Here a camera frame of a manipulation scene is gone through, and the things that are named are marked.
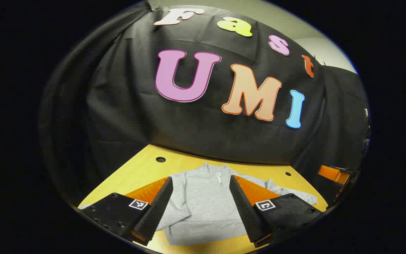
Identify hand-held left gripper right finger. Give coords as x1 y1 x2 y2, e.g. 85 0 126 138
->
229 175 325 247

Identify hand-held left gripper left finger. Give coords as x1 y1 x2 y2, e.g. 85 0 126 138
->
78 176 174 246

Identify black backdrop cloth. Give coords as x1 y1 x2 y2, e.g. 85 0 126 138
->
39 2 371 212

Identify grey sweatshirt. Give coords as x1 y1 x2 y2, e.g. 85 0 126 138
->
79 162 318 246

